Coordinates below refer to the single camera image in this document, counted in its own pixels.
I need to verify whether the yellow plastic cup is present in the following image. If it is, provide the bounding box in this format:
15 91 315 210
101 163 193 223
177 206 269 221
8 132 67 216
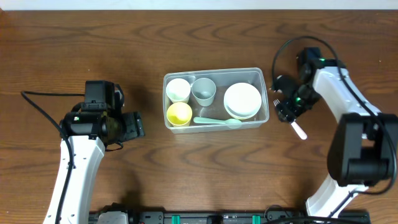
166 102 193 127

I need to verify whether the black mounting rail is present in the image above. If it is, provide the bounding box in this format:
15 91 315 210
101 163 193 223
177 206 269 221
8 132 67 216
88 201 371 224

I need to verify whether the clear plastic storage box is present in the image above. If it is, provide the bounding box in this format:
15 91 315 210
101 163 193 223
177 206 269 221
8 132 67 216
163 67 269 134

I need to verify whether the white plastic fork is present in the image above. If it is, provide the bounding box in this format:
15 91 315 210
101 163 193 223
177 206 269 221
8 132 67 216
273 99 308 140

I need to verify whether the grey plastic cup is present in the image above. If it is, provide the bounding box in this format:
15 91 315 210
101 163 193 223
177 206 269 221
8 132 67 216
192 78 216 107

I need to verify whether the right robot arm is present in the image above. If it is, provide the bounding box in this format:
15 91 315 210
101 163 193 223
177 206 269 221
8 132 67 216
272 56 397 222

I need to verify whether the white plastic bowl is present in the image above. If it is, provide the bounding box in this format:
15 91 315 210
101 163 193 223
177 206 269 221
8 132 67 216
223 83 262 116

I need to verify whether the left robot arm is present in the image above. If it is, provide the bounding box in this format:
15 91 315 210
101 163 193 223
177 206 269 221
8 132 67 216
44 111 144 223

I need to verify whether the white plastic cup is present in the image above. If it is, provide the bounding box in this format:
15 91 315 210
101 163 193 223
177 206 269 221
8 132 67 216
166 78 191 103

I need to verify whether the mint green plastic spoon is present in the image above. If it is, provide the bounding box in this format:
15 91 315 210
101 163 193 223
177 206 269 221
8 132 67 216
193 117 242 129

